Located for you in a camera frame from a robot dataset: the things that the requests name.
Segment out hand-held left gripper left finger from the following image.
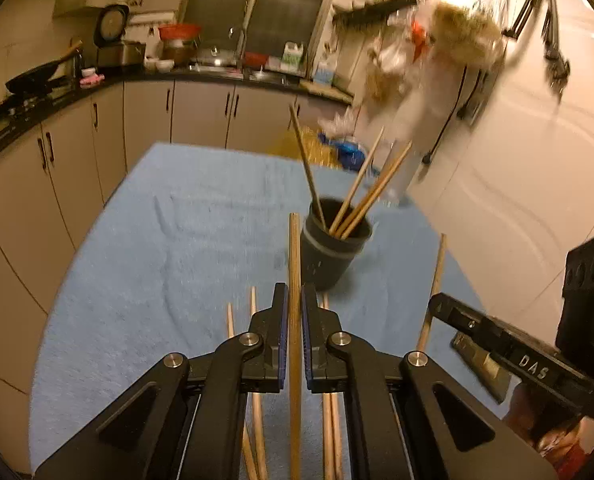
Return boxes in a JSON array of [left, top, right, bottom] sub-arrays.
[[34, 282, 289, 480]]

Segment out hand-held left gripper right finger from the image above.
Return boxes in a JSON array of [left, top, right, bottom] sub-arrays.
[[301, 282, 558, 480]]

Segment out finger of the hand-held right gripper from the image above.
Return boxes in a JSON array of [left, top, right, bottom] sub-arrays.
[[429, 292, 508, 356], [452, 332, 508, 403]]

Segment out bunch of wooden chopsticks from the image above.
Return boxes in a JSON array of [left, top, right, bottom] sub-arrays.
[[226, 286, 345, 480]]

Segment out slender wooden chopstick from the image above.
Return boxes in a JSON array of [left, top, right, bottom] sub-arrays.
[[329, 126, 386, 235], [288, 104, 328, 231], [288, 212, 303, 480], [336, 140, 414, 236], [341, 146, 412, 240], [416, 233, 448, 353]]

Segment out black utensil holder cup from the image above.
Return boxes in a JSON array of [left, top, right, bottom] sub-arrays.
[[299, 199, 373, 292]]

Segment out person's right hand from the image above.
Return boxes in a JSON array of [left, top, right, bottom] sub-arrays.
[[507, 385, 594, 461]]

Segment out blue table cloth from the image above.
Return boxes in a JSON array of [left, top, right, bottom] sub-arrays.
[[30, 141, 515, 480]]

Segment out clear glass mug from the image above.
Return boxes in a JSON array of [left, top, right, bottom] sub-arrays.
[[374, 137, 420, 210]]

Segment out blue plastic bag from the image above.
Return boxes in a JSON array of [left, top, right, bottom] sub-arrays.
[[319, 131, 367, 172]]

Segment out yellow plastic bag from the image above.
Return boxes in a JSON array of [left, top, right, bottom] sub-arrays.
[[272, 127, 350, 168]]

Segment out crumpled clear plastic bag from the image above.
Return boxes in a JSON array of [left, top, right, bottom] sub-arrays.
[[317, 110, 360, 136]]

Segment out large translucent plastic bag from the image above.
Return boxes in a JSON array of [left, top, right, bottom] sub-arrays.
[[357, 35, 460, 161]]

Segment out small bag of brown goods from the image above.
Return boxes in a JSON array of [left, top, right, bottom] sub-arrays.
[[367, 67, 409, 107]]

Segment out wooden cutting board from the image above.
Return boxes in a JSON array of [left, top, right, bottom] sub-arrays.
[[302, 80, 353, 103]]

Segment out grey kitchen base cabinets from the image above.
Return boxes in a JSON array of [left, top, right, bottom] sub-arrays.
[[0, 77, 353, 476]]

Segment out steel sink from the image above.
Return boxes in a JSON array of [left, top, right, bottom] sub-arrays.
[[249, 72, 298, 84]]

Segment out white jug blue label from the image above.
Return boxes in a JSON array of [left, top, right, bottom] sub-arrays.
[[313, 55, 338, 86]]

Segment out black kitchen countertop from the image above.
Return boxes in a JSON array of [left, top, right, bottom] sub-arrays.
[[0, 67, 354, 171]]

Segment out black metal rod assembly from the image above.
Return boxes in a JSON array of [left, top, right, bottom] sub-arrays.
[[502, 0, 572, 106]]

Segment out white jug green label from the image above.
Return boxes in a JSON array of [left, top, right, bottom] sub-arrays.
[[281, 41, 305, 72]]

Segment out clear bag of dried goods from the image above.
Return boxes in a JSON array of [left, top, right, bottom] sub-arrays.
[[412, 0, 508, 68]]

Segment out glass pot lid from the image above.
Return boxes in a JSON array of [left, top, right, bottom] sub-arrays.
[[195, 46, 233, 67]]

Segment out steel faucet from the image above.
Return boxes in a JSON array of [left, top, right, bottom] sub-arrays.
[[228, 27, 248, 63]]

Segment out red plastic basin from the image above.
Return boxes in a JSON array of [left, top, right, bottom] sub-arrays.
[[158, 24, 202, 42]]

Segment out silver rice cooker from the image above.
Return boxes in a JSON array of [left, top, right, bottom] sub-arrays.
[[93, 4, 146, 70]]

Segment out dark sliding window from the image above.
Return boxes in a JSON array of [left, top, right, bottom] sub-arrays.
[[179, 0, 339, 58]]

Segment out black gas stove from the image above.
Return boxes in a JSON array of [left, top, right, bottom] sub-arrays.
[[0, 87, 78, 121]]

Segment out black frying pan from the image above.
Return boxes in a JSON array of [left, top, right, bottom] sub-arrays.
[[4, 40, 84, 96]]

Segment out black power cord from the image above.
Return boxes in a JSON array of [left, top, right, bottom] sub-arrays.
[[422, 67, 470, 165]]

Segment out black wall hook rack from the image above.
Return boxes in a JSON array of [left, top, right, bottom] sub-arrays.
[[332, 0, 420, 26]]

